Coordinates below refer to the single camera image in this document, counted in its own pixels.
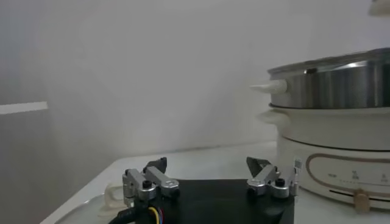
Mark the black sleeved wire bundle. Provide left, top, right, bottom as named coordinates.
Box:
left=108, top=206, right=165, bottom=224

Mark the stainless steel steamer basket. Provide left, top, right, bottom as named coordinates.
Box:
left=249, top=47, right=390, bottom=110

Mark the cream electric cooker base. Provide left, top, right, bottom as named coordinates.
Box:
left=258, top=107, right=390, bottom=214

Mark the glass lid with cream handle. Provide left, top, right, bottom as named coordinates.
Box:
left=54, top=182, right=137, bottom=224

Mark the white side table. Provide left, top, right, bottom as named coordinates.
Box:
left=0, top=101, right=49, bottom=116

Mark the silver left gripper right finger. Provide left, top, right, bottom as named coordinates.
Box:
left=246, top=156, right=301, bottom=200

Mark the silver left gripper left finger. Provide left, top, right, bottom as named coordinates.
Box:
left=122, top=156, right=180, bottom=208

